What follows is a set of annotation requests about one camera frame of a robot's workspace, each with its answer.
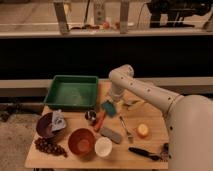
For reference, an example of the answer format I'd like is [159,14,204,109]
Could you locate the small metal cup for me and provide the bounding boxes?
[85,110,97,125]

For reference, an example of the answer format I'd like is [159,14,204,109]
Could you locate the purple bowl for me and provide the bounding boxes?
[36,112,62,139]

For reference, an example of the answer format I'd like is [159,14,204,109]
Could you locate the green plastic tray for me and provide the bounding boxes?
[44,75,98,110]

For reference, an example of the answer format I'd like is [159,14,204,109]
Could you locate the grey folded cloth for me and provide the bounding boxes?
[52,110,66,131]

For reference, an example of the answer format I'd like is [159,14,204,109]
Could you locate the yellow red apple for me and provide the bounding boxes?
[136,123,149,138]

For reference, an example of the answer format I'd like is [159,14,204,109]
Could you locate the small dark brush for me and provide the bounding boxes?
[162,143,169,159]

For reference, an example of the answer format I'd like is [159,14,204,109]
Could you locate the orange plastic bowl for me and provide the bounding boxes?
[68,128,96,157]

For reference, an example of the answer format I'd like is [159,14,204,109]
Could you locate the black handled tool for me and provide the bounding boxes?
[128,147,161,161]

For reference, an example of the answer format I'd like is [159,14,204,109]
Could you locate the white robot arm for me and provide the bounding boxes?
[109,65,213,171]

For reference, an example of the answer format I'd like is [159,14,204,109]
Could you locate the grey rectangular block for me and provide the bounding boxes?
[100,127,122,144]

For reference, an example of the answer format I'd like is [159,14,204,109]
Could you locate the orange carrot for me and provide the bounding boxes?
[94,111,106,132]

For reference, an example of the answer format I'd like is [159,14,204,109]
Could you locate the bunch of dark grapes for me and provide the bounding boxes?
[34,138,67,157]

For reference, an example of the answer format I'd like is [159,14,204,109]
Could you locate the white cup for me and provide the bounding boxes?
[95,137,112,158]

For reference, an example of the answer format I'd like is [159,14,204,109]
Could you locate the metal fork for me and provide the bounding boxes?
[119,116,133,143]

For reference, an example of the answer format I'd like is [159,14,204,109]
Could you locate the green yellow sponge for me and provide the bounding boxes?
[101,101,116,117]

